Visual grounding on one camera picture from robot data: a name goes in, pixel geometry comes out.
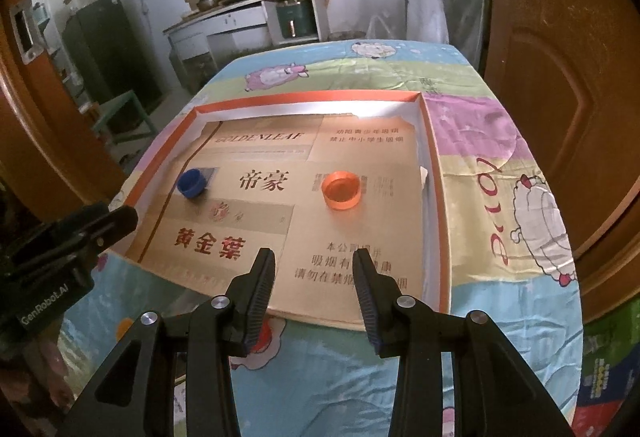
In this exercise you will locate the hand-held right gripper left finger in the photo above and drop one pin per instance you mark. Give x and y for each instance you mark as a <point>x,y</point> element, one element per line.
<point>260,299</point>

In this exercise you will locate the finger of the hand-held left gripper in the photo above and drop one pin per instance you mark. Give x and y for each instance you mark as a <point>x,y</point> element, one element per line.
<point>75,216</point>
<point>117,223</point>

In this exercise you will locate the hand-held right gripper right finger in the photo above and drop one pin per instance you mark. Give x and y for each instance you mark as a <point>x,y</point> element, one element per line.
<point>369,302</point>

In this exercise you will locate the blue bottle cap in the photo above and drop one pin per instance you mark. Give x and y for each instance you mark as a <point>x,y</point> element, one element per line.
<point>191,182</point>

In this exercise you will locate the small orange bottle cap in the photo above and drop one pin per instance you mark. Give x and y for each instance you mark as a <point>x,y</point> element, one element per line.
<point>341,191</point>

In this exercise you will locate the orange-rimmed shallow box tray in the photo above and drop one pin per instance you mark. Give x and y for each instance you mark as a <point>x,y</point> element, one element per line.
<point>310,109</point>

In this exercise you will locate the flattened printed cardboard sheet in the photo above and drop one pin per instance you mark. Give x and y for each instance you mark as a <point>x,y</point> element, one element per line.
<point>300,227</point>

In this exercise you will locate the brown wooden door with latch plate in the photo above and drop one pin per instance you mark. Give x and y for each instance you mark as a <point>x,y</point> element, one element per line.
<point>30,127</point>

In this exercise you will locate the green stool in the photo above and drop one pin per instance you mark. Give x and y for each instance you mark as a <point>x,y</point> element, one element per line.
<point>125,109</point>

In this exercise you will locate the dark refrigerator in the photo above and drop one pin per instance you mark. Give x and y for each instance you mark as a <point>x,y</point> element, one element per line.
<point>110,52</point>

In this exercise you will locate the crate with plants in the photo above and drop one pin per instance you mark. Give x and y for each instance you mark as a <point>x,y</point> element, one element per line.
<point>200,67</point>

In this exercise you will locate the printed cartoon sheep blanket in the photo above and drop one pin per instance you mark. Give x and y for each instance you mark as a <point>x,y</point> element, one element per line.
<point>500,167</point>

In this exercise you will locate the metal latch plate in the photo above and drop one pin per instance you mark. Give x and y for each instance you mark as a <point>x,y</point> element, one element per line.
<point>25,32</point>

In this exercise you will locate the white kitchen counter cabinet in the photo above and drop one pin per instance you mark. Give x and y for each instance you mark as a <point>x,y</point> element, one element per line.
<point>235,19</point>

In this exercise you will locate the metal pan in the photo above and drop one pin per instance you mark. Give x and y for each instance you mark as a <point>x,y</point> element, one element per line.
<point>215,1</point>

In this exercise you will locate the colourful printed carton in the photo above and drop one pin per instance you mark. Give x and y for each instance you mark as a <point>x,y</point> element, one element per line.
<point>610,377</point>

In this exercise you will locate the green air fryer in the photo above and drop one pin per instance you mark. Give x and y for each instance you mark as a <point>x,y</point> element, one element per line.
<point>295,19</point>

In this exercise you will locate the plastic-covered rack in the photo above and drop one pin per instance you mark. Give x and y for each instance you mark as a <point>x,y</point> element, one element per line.
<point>440,2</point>

